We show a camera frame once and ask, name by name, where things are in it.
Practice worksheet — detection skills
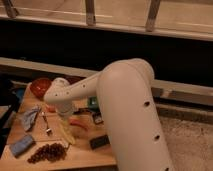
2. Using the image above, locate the orange fruit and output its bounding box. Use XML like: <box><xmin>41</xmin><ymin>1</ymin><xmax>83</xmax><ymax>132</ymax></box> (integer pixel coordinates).
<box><xmin>46</xmin><ymin>105</ymin><xmax>56</xmax><ymax>113</ymax></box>

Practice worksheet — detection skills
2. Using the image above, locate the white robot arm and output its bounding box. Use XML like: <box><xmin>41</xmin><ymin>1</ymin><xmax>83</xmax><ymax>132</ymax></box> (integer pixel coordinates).
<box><xmin>44</xmin><ymin>58</ymin><xmax>175</xmax><ymax>171</ymax></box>

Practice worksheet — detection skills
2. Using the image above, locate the purple bowl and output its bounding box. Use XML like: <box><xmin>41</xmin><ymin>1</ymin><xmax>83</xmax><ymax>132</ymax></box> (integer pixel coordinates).
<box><xmin>66</xmin><ymin>77</ymin><xmax>83</xmax><ymax>84</ymax></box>

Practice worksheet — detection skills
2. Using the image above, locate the black measuring cup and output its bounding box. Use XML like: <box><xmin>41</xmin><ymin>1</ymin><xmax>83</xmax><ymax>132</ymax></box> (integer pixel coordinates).
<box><xmin>92</xmin><ymin>113</ymin><xmax>103</xmax><ymax>125</ymax></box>

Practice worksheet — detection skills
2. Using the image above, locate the blue sponge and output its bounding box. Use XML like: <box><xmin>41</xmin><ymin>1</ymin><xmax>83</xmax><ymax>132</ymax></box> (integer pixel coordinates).
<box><xmin>9</xmin><ymin>135</ymin><xmax>35</xmax><ymax>157</ymax></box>

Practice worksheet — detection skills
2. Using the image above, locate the green plastic tray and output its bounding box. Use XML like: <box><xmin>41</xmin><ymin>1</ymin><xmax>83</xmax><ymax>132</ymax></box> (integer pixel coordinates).
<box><xmin>87</xmin><ymin>97</ymin><xmax>99</xmax><ymax>109</ymax></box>

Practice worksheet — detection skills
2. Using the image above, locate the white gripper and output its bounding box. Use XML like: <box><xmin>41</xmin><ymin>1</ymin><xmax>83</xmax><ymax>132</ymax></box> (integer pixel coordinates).
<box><xmin>55</xmin><ymin>102</ymin><xmax>75</xmax><ymax>129</ymax></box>

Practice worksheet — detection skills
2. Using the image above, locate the red bowl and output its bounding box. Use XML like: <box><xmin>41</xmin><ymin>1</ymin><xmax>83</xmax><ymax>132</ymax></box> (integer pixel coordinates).
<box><xmin>30</xmin><ymin>78</ymin><xmax>52</xmax><ymax>98</ymax></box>

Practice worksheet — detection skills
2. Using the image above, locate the yellow banana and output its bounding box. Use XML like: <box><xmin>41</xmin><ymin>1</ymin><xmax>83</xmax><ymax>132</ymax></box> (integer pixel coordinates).
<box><xmin>60</xmin><ymin>121</ymin><xmax>75</xmax><ymax>145</ymax></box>

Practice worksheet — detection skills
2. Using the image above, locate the grey cloth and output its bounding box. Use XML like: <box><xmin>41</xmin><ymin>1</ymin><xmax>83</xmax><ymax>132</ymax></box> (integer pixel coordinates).
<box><xmin>19</xmin><ymin>105</ymin><xmax>41</xmax><ymax>132</ymax></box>

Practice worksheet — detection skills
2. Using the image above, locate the black handled knife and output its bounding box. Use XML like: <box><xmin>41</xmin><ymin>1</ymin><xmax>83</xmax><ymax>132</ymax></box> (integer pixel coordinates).
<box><xmin>73</xmin><ymin>108</ymin><xmax>95</xmax><ymax>115</ymax></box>

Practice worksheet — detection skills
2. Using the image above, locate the black rectangular block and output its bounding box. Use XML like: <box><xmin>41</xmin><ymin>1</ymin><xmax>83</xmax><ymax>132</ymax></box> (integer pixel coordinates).
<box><xmin>89</xmin><ymin>135</ymin><xmax>110</xmax><ymax>149</ymax></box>

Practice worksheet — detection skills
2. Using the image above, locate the metal spoon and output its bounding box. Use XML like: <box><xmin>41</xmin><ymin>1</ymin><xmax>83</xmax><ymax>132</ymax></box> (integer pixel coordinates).
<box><xmin>41</xmin><ymin>112</ymin><xmax>52</xmax><ymax>136</ymax></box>

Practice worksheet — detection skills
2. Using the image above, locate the bunch of dark grapes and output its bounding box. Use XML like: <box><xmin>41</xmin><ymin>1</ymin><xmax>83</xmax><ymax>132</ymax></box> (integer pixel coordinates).
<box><xmin>27</xmin><ymin>143</ymin><xmax>66</xmax><ymax>163</ymax></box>

